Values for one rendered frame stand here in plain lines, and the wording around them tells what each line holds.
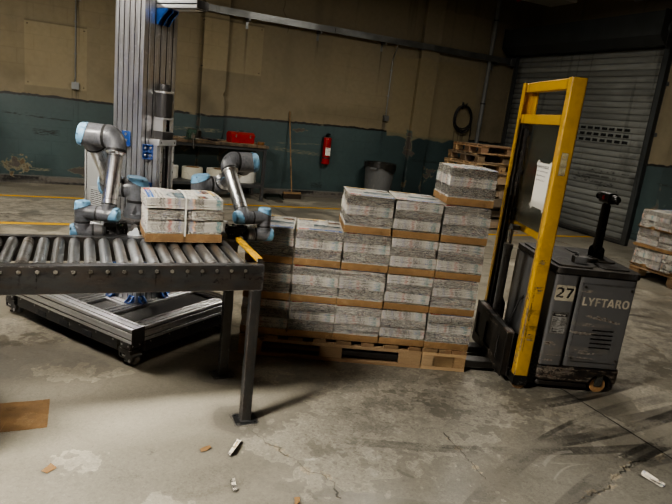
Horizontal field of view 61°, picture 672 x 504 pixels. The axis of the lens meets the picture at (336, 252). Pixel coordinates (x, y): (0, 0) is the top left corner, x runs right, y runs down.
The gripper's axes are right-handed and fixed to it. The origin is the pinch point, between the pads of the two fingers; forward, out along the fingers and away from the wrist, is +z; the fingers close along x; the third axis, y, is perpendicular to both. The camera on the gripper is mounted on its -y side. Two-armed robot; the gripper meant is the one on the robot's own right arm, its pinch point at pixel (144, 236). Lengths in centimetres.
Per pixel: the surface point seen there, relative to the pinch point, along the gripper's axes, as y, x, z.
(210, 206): 21.2, -22.7, 29.0
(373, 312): -44, -12, 136
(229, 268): 0, -62, 31
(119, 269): 0, -62, -15
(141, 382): -78, -12, 0
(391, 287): -27, -14, 145
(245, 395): -64, -62, 43
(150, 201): 22.6, -23.0, 0.2
